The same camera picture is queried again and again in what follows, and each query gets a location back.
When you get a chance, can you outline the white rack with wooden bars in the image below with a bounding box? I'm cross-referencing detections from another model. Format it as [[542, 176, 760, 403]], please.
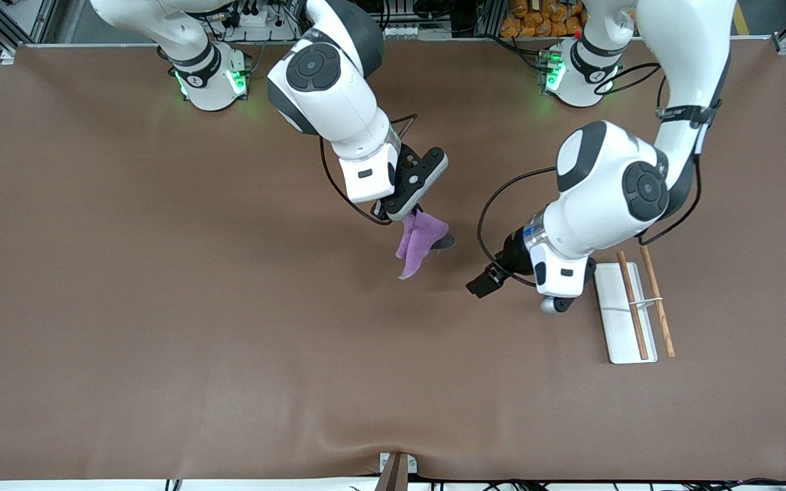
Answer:
[[592, 245, 676, 365]]

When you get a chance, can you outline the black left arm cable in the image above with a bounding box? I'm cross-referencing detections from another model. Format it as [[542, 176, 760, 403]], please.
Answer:
[[477, 61, 704, 287]]

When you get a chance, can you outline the purple and grey towel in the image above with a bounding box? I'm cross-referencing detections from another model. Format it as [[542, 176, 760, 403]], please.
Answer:
[[395, 208, 456, 281]]

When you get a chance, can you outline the brown table mat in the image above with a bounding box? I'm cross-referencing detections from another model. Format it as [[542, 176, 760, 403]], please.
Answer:
[[0, 38, 786, 481]]

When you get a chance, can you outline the grey bracket with brown post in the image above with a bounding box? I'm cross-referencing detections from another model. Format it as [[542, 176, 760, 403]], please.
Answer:
[[374, 451, 418, 491]]

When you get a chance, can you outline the pile of orange items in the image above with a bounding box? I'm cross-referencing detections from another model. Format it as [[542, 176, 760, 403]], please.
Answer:
[[500, 0, 588, 38]]

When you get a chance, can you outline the white terminal block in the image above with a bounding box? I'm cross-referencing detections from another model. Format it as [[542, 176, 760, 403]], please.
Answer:
[[385, 24, 452, 40]]

